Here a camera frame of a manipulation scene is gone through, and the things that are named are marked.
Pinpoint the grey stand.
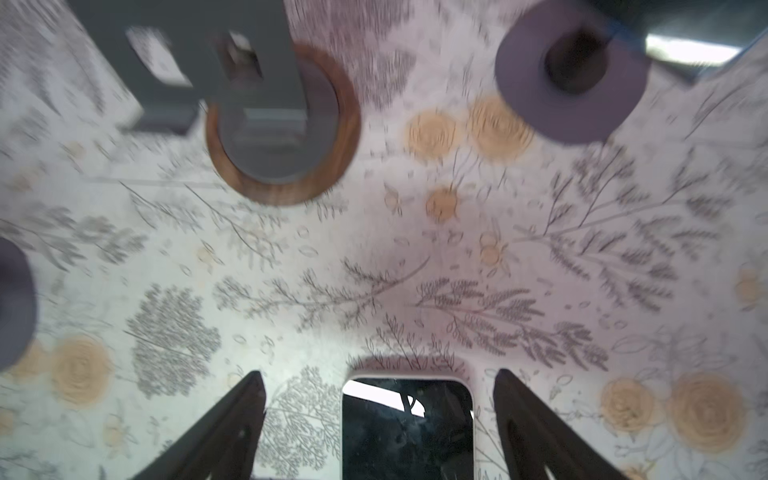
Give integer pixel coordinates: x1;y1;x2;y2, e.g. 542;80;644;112
494;1;650;145
0;238;38;370

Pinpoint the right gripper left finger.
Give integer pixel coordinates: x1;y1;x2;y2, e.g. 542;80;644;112
136;371;267;480

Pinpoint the black phone stand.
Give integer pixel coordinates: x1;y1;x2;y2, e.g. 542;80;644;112
341;376;475;480

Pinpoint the reflective phone blue edge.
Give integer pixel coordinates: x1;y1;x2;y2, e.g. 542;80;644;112
589;0;767;83

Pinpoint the grey stand under reflective phone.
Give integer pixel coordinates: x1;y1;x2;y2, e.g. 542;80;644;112
494;1;650;145

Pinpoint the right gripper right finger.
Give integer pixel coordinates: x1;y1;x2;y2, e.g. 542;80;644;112
493;369;625;480

